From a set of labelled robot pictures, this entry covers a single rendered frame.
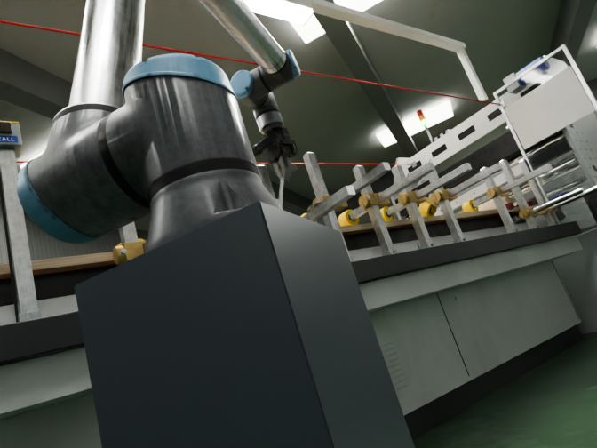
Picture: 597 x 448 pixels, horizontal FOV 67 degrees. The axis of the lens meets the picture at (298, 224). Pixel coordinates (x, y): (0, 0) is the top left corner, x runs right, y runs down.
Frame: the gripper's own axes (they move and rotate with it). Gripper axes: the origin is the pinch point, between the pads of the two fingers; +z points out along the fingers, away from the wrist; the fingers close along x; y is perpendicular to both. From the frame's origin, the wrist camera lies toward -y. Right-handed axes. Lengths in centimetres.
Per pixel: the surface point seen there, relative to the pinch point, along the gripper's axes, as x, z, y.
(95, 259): 23, 12, -59
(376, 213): 6.5, 14.0, 45.5
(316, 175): 6.4, -4.3, 21.1
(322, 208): -13.9, 17.0, -0.6
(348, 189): -26.1, 16.6, 0.1
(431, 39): 41, -135, 222
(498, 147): 32, -34, 228
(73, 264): 23, 13, -65
